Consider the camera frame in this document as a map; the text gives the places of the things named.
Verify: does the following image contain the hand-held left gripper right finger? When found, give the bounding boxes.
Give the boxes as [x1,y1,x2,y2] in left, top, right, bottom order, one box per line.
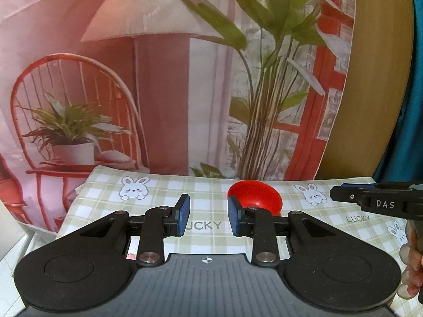
[228,195,349,268]

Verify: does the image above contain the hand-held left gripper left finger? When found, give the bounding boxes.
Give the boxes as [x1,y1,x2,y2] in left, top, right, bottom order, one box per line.
[75,193,192,268]

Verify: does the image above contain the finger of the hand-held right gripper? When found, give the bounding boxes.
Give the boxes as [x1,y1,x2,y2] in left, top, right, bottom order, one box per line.
[373,181,423,193]
[329,183,375,203]

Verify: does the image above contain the large red bowl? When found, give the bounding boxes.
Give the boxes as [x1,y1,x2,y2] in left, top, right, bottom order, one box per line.
[227,180,283,215]

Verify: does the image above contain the person's right hand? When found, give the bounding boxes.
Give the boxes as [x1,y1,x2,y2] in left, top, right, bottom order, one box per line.
[397,229,423,300]

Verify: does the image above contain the checked bunny tablecloth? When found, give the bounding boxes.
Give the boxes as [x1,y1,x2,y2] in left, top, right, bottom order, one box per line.
[56,165,415,317]

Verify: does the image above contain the teal curtain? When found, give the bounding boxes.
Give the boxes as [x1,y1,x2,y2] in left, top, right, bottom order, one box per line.
[373,0,423,185]

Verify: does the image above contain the wooden board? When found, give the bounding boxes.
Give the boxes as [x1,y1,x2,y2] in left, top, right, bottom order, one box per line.
[316,0,414,181]

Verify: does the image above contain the printed backdrop cloth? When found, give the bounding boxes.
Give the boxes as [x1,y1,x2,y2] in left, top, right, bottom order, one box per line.
[0,0,357,236]

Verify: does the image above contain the white frame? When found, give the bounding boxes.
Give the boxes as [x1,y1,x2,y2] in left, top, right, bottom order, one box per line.
[20,233,37,259]

